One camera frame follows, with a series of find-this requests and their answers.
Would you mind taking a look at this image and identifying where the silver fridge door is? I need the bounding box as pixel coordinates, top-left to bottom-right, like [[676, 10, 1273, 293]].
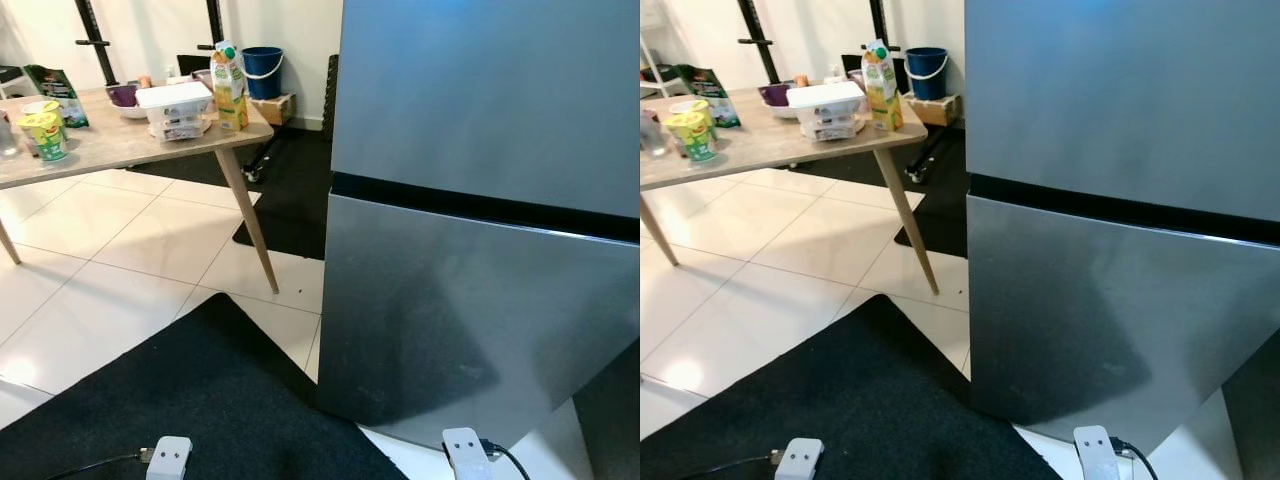
[[331, 0, 641, 219], [965, 0, 1280, 223], [966, 195, 1280, 456], [318, 193, 641, 453]]

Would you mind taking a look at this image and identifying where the wooden dining table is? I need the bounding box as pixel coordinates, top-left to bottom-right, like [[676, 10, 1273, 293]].
[[0, 84, 281, 295], [640, 88, 941, 296]]

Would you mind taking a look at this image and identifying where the green snack bag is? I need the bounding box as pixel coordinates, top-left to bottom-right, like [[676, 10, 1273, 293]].
[[22, 65, 89, 129], [672, 65, 742, 129]]

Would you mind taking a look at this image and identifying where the green yellow juice carton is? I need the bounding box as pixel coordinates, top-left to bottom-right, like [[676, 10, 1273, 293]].
[[862, 40, 904, 133], [212, 40, 250, 132]]

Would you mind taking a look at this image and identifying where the small wooden crate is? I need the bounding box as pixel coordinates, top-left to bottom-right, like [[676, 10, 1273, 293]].
[[250, 93, 297, 127], [905, 93, 963, 127]]

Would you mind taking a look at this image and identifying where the blue plastic bucket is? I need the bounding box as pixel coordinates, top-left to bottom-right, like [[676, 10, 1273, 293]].
[[905, 47, 949, 101], [241, 46, 284, 101]]

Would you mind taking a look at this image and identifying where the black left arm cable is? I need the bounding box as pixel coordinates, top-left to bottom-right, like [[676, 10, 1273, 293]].
[[45, 450, 153, 480], [680, 450, 786, 480]]

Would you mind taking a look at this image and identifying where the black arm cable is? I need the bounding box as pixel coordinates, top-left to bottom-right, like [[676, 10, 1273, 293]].
[[45, 450, 153, 480], [1108, 437, 1161, 480], [680, 450, 786, 480], [478, 438, 531, 480]]

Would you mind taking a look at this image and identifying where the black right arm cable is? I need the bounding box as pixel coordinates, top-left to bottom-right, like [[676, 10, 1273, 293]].
[[1108, 437, 1161, 480], [478, 438, 531, 480]]

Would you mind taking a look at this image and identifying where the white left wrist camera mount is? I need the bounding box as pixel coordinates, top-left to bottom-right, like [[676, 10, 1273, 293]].
[[775, 437, 825, 480], [146, 436, 193, 480]]

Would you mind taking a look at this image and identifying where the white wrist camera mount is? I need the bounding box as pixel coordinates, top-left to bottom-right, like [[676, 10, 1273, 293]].
[[775, 437, 825, 480], [442, 428, 493, 480], [146, 436, 193, 480], [1073, 425, 1123, 480]]

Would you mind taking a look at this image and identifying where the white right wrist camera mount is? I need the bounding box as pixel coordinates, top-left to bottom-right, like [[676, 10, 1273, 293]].
[[442, 428, 493, 480], [1073, 425, 1123, 480]]

